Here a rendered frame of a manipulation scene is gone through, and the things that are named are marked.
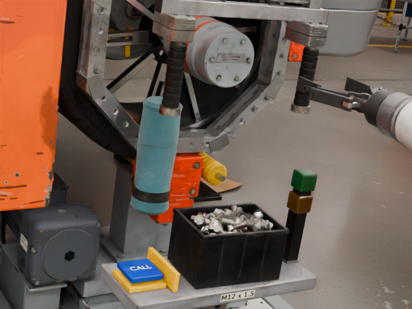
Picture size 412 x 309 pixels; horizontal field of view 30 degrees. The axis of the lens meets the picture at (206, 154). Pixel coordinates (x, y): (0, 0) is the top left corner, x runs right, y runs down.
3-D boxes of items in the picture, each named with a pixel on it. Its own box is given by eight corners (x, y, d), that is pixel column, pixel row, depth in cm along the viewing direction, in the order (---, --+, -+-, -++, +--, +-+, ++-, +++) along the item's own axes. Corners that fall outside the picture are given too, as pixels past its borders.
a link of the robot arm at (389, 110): (422, 143, 151) (401, 133, 155) (434, 99, 148) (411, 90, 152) (389, 144, 146) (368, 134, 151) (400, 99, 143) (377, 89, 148)
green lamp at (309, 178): (303, 184, 167) (307, 167, 166) (315, 191, 164) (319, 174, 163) (289, 186, 165) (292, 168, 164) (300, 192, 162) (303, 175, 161)
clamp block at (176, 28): (172, 33, 161) (175, 8, 159) (193, 43, 153) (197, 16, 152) (151, 32, 158) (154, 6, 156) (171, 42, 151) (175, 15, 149)
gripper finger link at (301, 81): (319, 99, 160) (316, 99, 159) (298, 89, 165) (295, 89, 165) (321, 84, 159) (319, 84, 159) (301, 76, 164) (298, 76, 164)
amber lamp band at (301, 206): (300, 205, 169) (303, 189, 168) (311, 213, 166) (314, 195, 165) (285, 207, 167) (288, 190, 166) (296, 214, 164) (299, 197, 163)
